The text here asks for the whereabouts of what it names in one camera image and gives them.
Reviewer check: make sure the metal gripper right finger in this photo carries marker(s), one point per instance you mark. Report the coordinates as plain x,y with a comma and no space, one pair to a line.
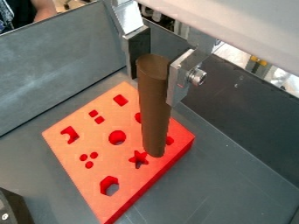
185,71

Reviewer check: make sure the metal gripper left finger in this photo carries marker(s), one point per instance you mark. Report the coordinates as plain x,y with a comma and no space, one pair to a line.
133,33

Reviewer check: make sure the brown oval peg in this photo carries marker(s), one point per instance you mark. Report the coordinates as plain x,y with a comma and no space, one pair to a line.
152,76

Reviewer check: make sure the person in background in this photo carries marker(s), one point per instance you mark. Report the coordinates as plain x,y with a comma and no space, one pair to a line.
21,12

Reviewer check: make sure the red shape-sorting block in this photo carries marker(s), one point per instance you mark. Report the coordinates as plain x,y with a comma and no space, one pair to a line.
97,144

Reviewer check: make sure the black curved holder block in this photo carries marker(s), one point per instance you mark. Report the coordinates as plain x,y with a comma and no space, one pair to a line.
13,210

